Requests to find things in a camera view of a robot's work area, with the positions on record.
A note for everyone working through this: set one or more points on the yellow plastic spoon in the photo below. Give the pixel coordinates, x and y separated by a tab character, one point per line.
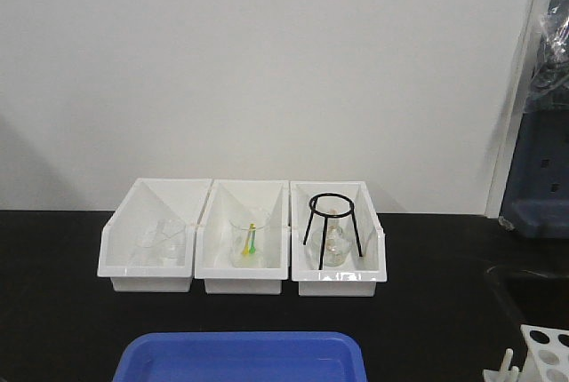
244	251

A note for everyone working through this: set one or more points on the right white storage bin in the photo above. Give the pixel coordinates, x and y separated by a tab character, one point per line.
357	277

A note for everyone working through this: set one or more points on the white test tube rack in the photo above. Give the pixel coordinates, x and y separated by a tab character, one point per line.
546	358

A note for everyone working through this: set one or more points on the small glass beakers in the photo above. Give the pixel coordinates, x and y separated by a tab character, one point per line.
161	244

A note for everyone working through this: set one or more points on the white storage bin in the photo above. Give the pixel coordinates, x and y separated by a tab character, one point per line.
147	201
357	277
227	198

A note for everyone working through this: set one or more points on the blue plastic tray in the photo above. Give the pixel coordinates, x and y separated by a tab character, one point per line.
242	356

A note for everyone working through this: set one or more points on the glass alcohol lamp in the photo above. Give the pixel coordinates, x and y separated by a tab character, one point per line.
328	245

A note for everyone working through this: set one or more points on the glass beaker middle bin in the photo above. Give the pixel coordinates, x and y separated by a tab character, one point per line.
239	226

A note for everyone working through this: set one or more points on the black sink basin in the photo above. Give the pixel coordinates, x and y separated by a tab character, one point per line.
531	295

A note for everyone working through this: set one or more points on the grey pegboard drying rack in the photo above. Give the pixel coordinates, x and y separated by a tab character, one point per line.
535	203

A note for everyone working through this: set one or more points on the left white storage bin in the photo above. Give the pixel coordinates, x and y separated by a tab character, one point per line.
147	201

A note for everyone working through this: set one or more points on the middle white storage bin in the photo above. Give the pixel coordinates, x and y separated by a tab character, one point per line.
227	198

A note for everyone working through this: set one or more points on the clear plastic bag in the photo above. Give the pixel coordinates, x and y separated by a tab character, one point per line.
548	90

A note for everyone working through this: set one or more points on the green plastic spoon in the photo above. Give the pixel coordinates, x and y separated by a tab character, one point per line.
252	235

